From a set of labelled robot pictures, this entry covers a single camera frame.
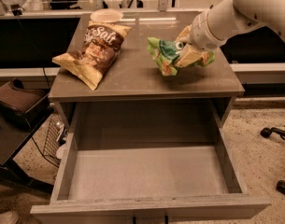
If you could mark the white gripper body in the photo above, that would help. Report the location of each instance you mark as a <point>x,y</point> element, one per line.
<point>200,32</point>

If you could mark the brown black bag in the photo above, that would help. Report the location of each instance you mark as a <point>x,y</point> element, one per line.
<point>23,107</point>

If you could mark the dark side table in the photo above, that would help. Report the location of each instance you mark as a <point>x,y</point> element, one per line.
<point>12,140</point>

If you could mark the open grey top drawer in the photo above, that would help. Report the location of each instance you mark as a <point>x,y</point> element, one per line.
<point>142,162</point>

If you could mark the long white shelf rail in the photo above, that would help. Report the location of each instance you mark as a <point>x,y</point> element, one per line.
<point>77,13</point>

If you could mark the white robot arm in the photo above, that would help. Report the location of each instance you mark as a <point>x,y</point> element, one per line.
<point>247,31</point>

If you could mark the green rice chip bag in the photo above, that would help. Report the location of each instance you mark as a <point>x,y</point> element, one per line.
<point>166,53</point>

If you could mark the grey cabinet with counter top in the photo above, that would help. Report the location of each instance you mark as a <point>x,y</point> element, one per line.
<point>132,75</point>

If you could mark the white shoe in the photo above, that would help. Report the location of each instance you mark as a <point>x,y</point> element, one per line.
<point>9,217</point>

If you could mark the black wire basket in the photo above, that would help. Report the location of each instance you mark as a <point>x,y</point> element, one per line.
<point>54,139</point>

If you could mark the white paper bowl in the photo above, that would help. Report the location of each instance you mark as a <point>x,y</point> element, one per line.
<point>106,15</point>

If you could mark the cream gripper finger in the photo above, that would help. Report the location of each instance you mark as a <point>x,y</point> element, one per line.
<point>189,55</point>
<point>185,35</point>

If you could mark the yellow brown salt chip bag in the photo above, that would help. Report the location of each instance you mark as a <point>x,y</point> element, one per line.
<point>101,45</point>

